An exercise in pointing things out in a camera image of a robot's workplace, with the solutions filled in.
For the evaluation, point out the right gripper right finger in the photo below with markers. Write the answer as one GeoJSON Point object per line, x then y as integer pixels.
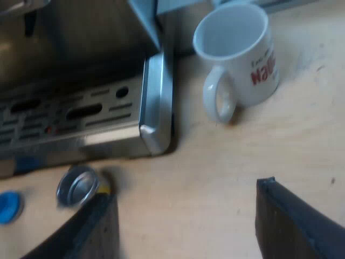
{"type": "Point", "coordinates": [291, 226]}

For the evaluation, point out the white mug with red and black print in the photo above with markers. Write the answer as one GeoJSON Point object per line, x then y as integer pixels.
{"type": "Point", "coordinates": [237, 59]}

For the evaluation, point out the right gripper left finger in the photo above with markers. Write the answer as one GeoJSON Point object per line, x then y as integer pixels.
{"type": "Point", "coordinates": [91, 232]}

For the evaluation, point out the bright blue tamper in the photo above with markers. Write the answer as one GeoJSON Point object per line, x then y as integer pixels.
{"type": "Point", "coordinates": [9, 207]}

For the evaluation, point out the steel espresso machine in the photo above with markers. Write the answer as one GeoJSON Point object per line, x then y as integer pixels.
{"type": "Point", "coordinates": [81, 81]}

